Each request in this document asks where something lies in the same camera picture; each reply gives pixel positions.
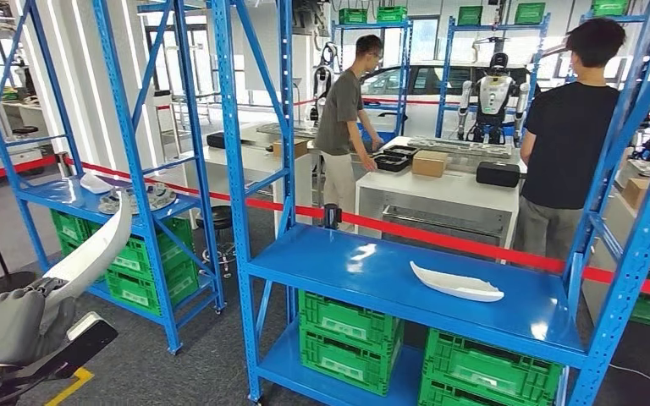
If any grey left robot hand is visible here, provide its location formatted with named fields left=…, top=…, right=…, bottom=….
left=0, top=277, right=78, bottom=370

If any white curved trim part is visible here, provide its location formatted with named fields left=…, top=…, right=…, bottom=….
left=409, top=260, right=506, bottom=305
left=41, top=192, right=135, bottom=315

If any blue steel shelf rack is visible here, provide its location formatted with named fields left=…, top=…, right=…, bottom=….
left=0, top=0, right=227, bottom=356
left=330, top=19, right=415, bottom=139
left=436, top=14, right=552, bottom=140
left=565, top=11, right=650, bottom=85
left=210, top=0, right=650, bottom=406

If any white workbench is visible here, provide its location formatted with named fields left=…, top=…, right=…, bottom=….
left=581, top=159, right=650, bottom=327
left=354, top=135, right=528, bottom=255
left=181, top=122, right=319, bottom=238

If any long grey moulded part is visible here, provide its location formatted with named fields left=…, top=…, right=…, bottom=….
left=407, top=137, right=515, bottom=160
left=256, top=122, right=319, bottom=140

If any black belt stanchion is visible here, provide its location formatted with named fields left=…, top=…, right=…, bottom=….
left=0, top=184, right=39, bottom=298
left=55, top=152, right=75, bottom=180
left=322, top=203, right=342, bottom=232

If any white cabinet machine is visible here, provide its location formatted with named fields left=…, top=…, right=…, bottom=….
left=0, top=67, right=44, bottom=176

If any silver wheel cover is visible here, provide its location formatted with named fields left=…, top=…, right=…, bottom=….
left=97, top=182, right=179, bottom=217

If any black round stool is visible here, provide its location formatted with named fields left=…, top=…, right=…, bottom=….
left=195, top=205, right=238, bottom=280

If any person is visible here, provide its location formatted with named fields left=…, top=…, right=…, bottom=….
left=313, top=34, right=386, bottom=232
left=512, top=18, right=628, bottom=262

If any black foam tray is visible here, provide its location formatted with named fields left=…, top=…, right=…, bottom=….
left=382, top=144, right=421, bottom=160
left=372, top=154, right=412, bottom=173

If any white car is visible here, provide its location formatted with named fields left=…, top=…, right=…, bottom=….
left=358, top=60, right=573, bottom=141

